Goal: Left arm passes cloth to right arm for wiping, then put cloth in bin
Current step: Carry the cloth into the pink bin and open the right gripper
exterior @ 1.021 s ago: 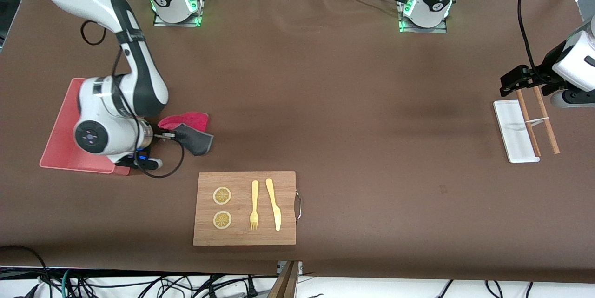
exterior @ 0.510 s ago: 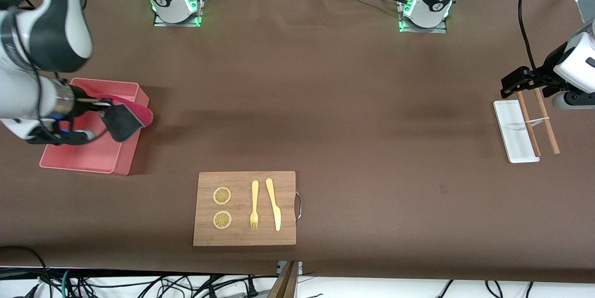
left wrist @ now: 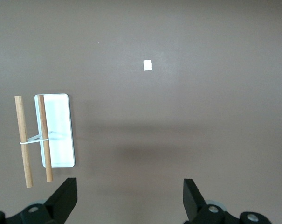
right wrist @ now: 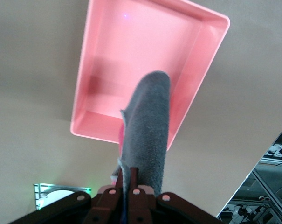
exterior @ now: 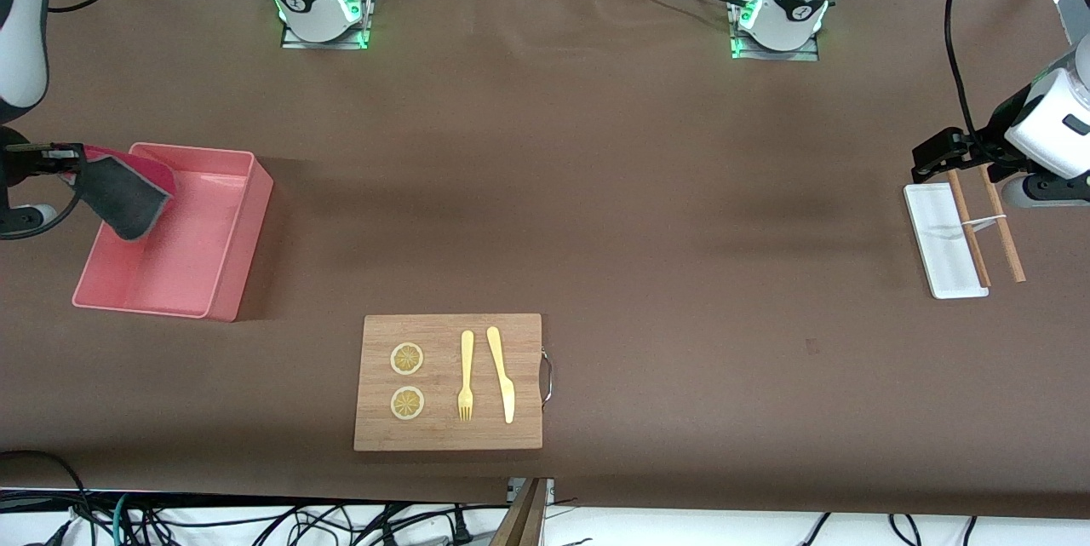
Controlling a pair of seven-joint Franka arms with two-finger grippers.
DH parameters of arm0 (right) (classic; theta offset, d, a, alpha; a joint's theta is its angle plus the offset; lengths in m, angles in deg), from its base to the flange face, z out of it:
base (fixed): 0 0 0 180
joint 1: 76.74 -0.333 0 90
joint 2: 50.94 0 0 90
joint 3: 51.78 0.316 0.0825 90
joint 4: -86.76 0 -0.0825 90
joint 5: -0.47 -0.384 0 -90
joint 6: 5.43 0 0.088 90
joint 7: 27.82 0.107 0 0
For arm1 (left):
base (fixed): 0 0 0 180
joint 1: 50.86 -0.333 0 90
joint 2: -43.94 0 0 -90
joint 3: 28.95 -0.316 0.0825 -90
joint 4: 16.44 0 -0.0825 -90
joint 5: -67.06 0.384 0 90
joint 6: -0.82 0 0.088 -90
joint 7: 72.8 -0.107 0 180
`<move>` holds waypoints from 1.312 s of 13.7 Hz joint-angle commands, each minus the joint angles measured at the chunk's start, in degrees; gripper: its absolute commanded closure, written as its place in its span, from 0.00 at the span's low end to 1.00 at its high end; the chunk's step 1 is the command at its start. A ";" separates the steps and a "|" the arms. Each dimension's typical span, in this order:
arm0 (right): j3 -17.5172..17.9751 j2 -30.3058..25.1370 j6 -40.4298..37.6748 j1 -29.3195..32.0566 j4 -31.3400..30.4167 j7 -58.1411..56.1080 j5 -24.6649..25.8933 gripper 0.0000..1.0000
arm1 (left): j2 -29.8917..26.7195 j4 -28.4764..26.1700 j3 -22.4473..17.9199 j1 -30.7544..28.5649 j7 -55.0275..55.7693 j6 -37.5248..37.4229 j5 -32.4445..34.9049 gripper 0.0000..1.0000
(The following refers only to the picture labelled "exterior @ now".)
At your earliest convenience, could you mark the pink and grey cloth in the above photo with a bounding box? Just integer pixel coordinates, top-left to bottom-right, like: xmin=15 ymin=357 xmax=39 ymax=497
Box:
xmin=63 ymin=145 xmax=179 ymax=243

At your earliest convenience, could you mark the white rectangular tray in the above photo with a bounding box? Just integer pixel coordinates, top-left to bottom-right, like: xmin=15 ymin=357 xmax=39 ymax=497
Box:
xmin=904 ymin=182 xmax=990 ymax=300

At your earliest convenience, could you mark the pink plastic bin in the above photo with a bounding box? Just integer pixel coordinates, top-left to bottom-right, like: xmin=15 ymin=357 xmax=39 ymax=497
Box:
xmin=72 ymin=142 xmax=275 ymax=323

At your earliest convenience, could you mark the brown table cover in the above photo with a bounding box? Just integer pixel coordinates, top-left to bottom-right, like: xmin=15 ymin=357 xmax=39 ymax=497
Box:
xmin=0 ymin=0 xmax=1090 ymax=520

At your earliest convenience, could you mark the yellow fork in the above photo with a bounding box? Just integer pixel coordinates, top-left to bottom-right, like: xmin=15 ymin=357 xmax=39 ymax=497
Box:
xmin=457 ymin=330 xmax=475 ymax=422

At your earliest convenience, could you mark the yellow knife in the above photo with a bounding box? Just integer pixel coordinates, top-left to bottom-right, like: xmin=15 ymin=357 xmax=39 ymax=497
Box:
xmin=486 ymin=325 xmax=516 ymax=425

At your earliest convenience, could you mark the wooden cutting board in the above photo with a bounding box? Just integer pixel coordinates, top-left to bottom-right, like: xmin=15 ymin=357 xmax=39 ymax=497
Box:
xmin=353 ymin=313 xmax=554 ymax=452

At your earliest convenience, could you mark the wooden plank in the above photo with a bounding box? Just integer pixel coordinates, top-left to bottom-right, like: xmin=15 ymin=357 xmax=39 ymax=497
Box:
xmin=491 ymin=478 xmax=548 ymax=546

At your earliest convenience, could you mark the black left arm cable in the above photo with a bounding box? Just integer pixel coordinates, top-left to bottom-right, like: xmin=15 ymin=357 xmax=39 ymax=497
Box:
xmin=944 ymin=0 xmax=1079 ymax=157

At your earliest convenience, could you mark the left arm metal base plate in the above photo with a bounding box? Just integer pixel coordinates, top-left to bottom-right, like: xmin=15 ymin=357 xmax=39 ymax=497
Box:
xmin=730 ymin=0 xmax=821 ymax=62

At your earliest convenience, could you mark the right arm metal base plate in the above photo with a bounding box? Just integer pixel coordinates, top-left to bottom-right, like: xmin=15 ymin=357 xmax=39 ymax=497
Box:
xmin=280 ymin=0 xmax=373 ymax=51

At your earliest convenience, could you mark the black looped floor cable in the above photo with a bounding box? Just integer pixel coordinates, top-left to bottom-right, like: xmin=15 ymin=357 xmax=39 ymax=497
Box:
xmin=0 ymin=449 xmax=93 ymax=534

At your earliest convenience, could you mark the metal bracket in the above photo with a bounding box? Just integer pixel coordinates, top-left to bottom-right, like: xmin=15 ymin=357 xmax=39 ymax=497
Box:
xmin=507 ymin=478 xmax=557 ymax=506

